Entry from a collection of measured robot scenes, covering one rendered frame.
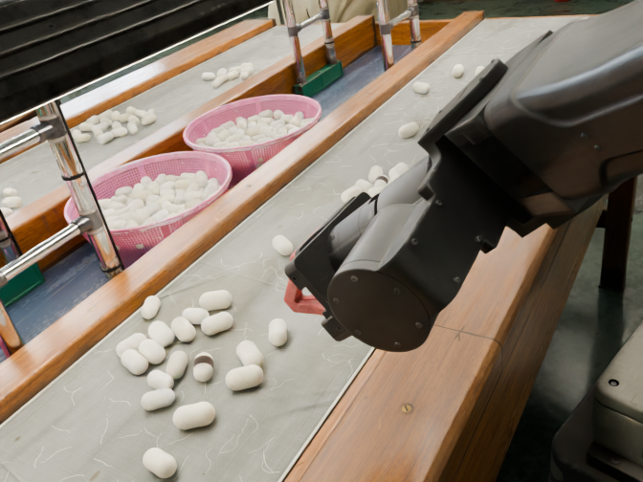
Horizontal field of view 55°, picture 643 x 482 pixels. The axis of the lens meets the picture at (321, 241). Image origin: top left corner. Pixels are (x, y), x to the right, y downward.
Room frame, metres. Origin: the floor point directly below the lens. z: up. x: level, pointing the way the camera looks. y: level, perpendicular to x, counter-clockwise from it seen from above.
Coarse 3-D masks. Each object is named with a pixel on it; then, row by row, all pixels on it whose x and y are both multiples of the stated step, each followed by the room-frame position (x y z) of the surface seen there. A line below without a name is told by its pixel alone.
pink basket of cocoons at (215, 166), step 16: (144, 160) 1.03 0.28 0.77; (160, 160) 1.03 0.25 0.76; (176, 160) 1.02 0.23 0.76; (192, 160) 1.01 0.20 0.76; (208, 160) 0.99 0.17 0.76; (224, 160) 0.95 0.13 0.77; (112, 176) 1.00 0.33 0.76; (208, 176) 0.99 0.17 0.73; (224, 176) 0.94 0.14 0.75; (96, 192) 0.96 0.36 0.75; (112, 192) 0.98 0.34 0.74; (224, 192) 0.86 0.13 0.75; (64, 208) 0.88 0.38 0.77; (192, 208) 0.80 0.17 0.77; (160, 224) 0.77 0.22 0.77; (128, 240) 0.78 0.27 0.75; (144, 240) 0.78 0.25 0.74; (160, 240) 0.79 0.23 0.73; (128, 256) 0.80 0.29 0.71
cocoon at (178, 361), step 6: (174, 354) 0.49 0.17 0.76; (180, 354) 0.49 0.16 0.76; (186, 354) 0.50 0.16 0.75; (168, 360) 0.49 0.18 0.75; (174, 360) 0.48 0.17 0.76; (180, 360) 0.49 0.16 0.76; (186, 360) 0.49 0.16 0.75; (168, 366) 0.48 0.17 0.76; (174, 366) 0.48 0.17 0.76; (180, 366) 0.48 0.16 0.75; (186, 366) 0.49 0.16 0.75; (168, 372) 0.47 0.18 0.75; (174, 372) 0.47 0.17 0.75; (180, 372) 0.47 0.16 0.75; (174, 378) 0.47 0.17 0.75
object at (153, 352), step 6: (144, 342) 0.52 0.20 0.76; (150, 342) 0.52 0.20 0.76; (156, 342) 0.52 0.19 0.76; (144, 348) 0.51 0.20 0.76; (150, 348) 0.51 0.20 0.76; (156, 348) 0.51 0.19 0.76; (162, 348) 0.51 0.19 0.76; (144, 354) 0.51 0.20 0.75; (150, 354) 0.50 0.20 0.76; (156, 354) 0.50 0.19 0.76; (162, 354) 0.50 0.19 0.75; (150, 360) 0.50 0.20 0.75; (156, 360) 0.50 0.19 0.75; (162, 360) 0.50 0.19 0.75
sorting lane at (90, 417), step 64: (448, 64) 1.33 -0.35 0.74; (384, 128) 1.03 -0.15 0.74; (320, 192) 0.83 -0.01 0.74; (256, 256) 0.68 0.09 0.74; (128, 320) 0.59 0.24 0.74; (256, 320) 0.55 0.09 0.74; (320, 320) 0.53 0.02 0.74; (64, 384) 0.50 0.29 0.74; (128, 384) 0.48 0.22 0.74; (192, 384) 0.46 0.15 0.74; (320, 384) 0.43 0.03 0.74; (0, 448) 0.43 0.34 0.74; (64, 448) 0.41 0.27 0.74; (128, 448) 0.40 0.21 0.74; (192, 448) 0.38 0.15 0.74; (256, 448) 0.37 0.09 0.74
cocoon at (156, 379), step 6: (150, 372) 0.48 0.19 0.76; (156, 372) 0.47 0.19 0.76; (162, 372) 0.47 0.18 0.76; (150, 378) 0.47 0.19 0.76; (156, 378) 0.46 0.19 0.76; (162, 378) 0.46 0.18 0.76; (168, 378) 0.46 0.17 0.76; (150, 384) 0.46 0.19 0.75; (156, 384) 0.46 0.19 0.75; (162, 384) 0.46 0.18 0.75; (168, 384) 0.46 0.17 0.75
